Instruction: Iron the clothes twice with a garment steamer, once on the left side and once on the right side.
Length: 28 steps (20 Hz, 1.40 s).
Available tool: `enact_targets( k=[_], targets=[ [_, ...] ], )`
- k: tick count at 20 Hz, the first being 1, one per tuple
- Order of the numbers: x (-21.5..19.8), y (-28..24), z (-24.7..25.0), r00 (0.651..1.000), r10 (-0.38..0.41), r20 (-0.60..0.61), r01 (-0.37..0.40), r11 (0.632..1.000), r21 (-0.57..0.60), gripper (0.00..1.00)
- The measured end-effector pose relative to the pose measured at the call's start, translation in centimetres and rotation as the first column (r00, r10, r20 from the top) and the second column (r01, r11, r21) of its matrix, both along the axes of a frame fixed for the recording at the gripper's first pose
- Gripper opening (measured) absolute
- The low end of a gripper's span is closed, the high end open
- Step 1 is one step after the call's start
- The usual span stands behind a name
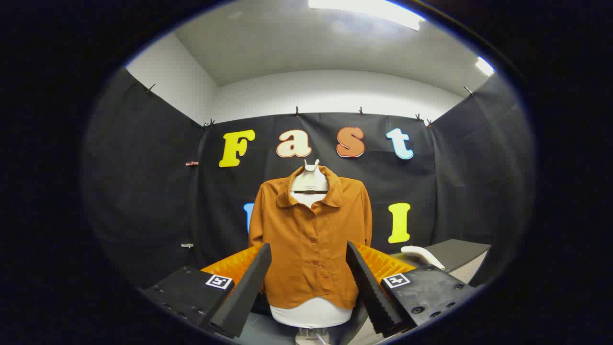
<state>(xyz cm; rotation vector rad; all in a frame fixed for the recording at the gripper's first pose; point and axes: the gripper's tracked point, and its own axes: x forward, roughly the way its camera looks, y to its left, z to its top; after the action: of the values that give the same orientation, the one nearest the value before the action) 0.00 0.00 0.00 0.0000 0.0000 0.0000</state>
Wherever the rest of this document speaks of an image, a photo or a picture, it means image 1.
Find white mannequin torso stand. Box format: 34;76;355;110
267;191;356;345

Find black backdrop cloth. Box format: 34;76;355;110
81;67;534;294

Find long ceiling light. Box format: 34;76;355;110
308;0;426;32

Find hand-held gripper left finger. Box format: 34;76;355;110
141;242;272;339

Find white garment steamer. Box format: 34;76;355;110
401;245;446;272

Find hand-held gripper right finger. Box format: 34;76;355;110
346;241;482;339

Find brown button-up shirt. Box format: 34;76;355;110
248;165;373;310

